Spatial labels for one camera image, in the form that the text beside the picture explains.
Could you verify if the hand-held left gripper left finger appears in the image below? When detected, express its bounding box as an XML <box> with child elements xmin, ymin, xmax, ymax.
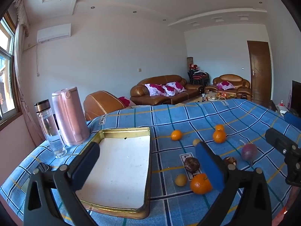
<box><xmin>23</xmin><ymin>142</ymin><xmax>101</xmax><ymax>226</ymax></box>

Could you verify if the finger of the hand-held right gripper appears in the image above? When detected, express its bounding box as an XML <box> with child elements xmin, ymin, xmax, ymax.
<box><xmin>265</xmin><ymin>128</ymin><xmax>301</xmax><ymax>186</ymax></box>
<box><xmin>284</xmin><ymin>112</ymin><xmax>301</xmax><ymax>131</ymax></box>

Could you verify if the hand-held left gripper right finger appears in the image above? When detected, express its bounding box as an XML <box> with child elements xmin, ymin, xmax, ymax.
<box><xmin>195</xmin><ymin>142</ymin><xmax>274</xmax><ymax>226</ymax></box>

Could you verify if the dark wrinkled passion fruit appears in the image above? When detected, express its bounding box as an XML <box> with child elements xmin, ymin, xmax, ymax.
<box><xmin>184</xmin><ymin>157</ymin><xmax>200</xmax><ymax>171</ymax></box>

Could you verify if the smooth purple passion fruit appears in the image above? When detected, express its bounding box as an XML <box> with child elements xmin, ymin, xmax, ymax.
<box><xmin>240</xmin><ymin>141</ymin><xmax>258</xmax><ymax>162</ymax></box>

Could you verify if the gold metal tin tray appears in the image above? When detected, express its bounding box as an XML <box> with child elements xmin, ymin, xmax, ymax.
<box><xmin>75</xmin><ymin>127</ymin><xmax>152</xmax><ymax>219</ymax></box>

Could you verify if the dark television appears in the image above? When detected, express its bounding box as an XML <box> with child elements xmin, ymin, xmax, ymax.
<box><xmin>291</xmin><ymin>80</ymin><xmax>301</xmax><ymax>117</ymax></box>

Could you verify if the dark flat glossy object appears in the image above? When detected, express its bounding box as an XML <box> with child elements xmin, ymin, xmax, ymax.
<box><xmin>35</xmin><ymin>162</ymin><xmax>52</xmax><ymax>173</ymax></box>

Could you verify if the clear glass water bottle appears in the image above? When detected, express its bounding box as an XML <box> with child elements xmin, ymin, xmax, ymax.
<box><xmin>34</xmin><ymin>99</ymin><xmax>67</xmax><ymax>159</ymax></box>

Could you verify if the pink electric kettle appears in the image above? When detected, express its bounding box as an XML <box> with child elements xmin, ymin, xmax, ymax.
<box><xmin>52</xmin><ymin>87</ymin><xmax>90</xmax><ymax>146</ymax></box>

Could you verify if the blue plaid tablecloth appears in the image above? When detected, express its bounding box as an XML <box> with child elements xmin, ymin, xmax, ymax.
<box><xmin>0</xmin><ymin>98</ymin><xmax>301</xmax><ymax>226</ymax></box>

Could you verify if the brown wooden door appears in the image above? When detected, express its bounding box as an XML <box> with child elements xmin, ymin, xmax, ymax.
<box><xmin>247</xmin><ymin>40</ymin><xmax>272</xmax><ymax>102</ymax></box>

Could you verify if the brown leather armchair white stripe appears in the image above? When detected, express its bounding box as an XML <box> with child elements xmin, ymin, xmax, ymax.
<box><xmin>83</xmin><ymin>91</ymin><xmax>137</xmax><ymax>121</ymax></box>

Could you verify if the brown leather tufted armchair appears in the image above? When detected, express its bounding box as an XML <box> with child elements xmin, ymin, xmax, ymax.
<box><xmin>204</xmin><ymin>74</ymin><xmax>253</xmax><ymax>100</ymax></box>

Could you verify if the coffee table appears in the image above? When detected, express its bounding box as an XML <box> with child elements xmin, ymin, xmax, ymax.
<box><xmin>180</xmin><ymin>92</ymin><xmax>236</xmax><ymax>104</ymax></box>

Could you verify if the red floral pillow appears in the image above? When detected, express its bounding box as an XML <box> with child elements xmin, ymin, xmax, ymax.
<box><xmin>118</xmin><ymin>96</ymin><xmax>132</xmax><ymax>107</ymax></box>

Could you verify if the small pink floral pillow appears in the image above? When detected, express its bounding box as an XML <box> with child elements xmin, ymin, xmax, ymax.
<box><xmin>216</xmin><ymin>81</ymin><xmax>236</xmax><ymax>90</ymax></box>

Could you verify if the white pink floral pillow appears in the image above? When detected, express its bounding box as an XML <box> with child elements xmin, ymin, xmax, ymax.
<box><xmin>162</xmin><ymin>82</ymin><xmax>187</xmax><ymax>96</ymax></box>
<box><xmin>144</xmin><ymin>83</ymin><xmax>168</xmax><ymax>97</ymax></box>

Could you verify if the brown leather three-seat sofa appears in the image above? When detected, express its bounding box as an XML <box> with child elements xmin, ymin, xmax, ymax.
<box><xmin>130</xmin><ymin>75</ymin><xmax>204</xmax><ymax>106</ymax></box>

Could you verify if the stack of dark chairs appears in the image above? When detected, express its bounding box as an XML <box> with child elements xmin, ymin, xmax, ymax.
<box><xmin>187</xmin><ymin>69</ymin><xmax>210</xmax><ymax>87</ymax></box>

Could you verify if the window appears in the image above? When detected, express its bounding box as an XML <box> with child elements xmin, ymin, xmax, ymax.
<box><xmin>0</xmin><ymin>12</ymin><xmax>23</xmax><ymax>128</ymax></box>

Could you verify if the pink curtain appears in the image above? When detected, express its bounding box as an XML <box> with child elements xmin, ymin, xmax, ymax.
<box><xmin>11</xmin><ymin>0</ymin><xmax>39</xmax><ymax>146</ymax></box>

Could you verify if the white air conditioner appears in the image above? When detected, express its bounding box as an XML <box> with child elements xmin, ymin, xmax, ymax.
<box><xmin>36</xmin><ymin>24</ymin><xmax>71</xmax><ymax>43</ymax></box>

